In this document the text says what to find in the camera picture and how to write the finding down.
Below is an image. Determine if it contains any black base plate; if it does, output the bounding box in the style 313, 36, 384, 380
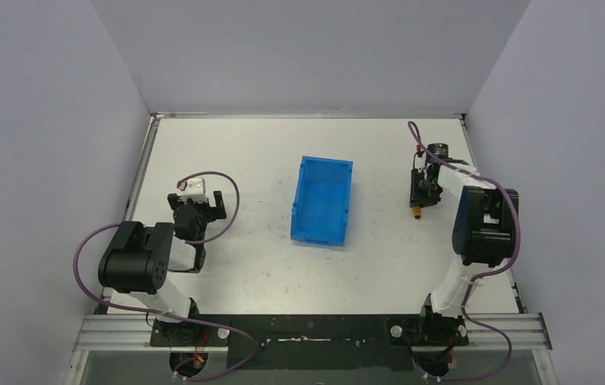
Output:
157, 314, 467, 371

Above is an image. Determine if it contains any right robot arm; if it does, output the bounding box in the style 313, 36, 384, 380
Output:
409, 162, 518, 344

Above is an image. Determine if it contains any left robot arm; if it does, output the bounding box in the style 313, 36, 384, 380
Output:
98, 190, 227, 346

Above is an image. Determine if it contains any orange black screwdriver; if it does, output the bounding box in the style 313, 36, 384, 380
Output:
412, 206, 422, 219

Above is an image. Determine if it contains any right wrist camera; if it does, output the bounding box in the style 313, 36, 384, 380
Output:
428, 143, 469, 165

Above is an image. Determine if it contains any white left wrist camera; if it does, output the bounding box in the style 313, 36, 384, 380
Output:
178, 177, 208, 203

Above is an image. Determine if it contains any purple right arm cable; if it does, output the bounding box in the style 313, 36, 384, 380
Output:
407, 120, 522, 383

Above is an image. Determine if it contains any blue plastic bin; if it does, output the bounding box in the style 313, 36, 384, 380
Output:
290, 156, 353, 246

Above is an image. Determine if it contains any aluminium front rail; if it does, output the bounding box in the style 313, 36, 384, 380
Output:
75, 314, 552, 352

